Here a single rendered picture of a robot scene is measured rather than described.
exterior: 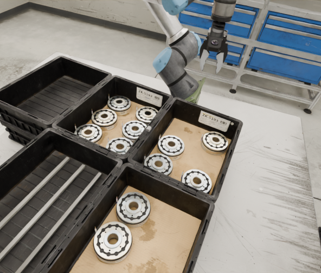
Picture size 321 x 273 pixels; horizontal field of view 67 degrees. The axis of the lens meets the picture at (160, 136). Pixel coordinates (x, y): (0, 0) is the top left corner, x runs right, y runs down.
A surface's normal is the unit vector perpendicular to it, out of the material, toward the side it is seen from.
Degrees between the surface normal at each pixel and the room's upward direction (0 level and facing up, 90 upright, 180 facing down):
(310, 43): 90
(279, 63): 90
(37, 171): 0
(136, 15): 90
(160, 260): 0
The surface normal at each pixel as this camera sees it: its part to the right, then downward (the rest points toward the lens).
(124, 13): -0.31, 0.66
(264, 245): 0.11, -0.70
